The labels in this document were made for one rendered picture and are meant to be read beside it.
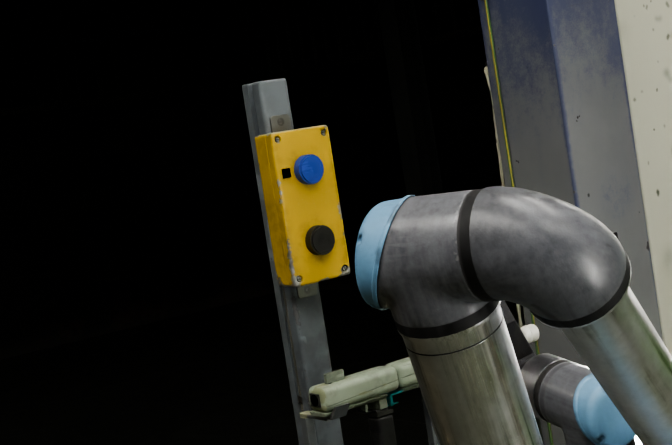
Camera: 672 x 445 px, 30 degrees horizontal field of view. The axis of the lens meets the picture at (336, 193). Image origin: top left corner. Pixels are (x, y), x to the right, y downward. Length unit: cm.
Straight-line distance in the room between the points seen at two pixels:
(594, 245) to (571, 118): 106
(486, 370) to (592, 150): 106
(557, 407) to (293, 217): 61
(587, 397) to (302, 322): 66
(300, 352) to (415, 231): 92
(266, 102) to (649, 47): 78
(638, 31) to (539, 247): 127
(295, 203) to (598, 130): 61
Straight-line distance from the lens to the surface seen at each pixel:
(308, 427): 207
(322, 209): 212
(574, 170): 230
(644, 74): 247
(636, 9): 247
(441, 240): 125
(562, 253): 124
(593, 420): 166
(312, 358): 218
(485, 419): 136
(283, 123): 215
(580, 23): 235
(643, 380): 143
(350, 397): 201
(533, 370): 176
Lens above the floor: 154
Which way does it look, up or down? 3 degrees down
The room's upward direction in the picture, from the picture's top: 9 degrees counter-clockwise
